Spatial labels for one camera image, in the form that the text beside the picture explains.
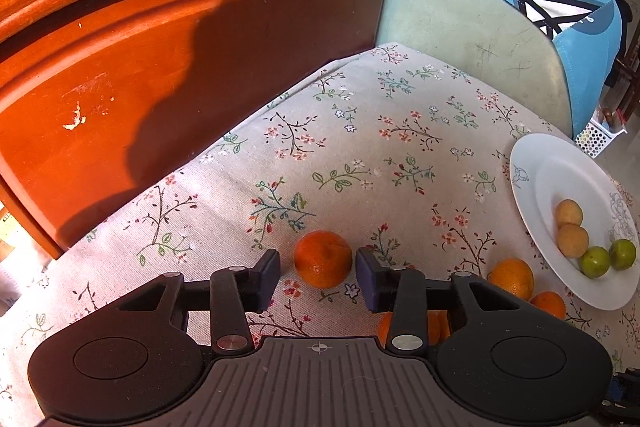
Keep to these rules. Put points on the white perforated basket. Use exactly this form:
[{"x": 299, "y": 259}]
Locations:
[{"x": 595, "y": 138}]

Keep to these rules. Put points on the lone small tangerine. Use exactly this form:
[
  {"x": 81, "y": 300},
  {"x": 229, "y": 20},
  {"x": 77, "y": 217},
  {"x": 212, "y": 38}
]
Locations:
[{"x": 323, "y": 259}]

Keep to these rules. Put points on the white floral plate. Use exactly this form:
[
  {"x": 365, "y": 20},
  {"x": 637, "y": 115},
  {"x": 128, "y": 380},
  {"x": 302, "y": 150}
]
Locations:
[{"x": 544, "y": 170}]

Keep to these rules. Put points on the small green fruit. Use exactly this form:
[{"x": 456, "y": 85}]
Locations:
[{"x": 595, "y": 262}]

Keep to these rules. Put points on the brown kiwi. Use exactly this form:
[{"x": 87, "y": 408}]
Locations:
[
  {"x": 572, "y": 240},
  {"x": 568, "y": 212}
]

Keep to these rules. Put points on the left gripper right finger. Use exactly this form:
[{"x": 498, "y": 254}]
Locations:
[{"x": 401, "y": 293}]

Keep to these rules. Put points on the floral tablecloth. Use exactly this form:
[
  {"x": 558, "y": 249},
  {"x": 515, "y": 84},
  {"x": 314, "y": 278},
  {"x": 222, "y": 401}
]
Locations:
[{"x": 391, "y": 149}]

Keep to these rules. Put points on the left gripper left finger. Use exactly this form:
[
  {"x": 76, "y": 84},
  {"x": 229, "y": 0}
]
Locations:
[{"x": 234, "y": 292}]

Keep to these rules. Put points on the pale green sofa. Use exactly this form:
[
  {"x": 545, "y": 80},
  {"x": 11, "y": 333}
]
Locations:
[{"x": 489, "y": 40}]

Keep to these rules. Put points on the red wooden cabinet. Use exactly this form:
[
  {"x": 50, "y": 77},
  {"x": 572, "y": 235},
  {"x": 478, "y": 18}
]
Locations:
[{"x": 102, "y": 98}]

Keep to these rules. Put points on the large green fruit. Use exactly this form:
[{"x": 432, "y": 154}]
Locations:
[{"x": 623, "y": 254}]

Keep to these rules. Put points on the tangerine top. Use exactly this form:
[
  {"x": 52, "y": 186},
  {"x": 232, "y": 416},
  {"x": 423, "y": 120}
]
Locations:
[{"x": 514, "y": 276}]

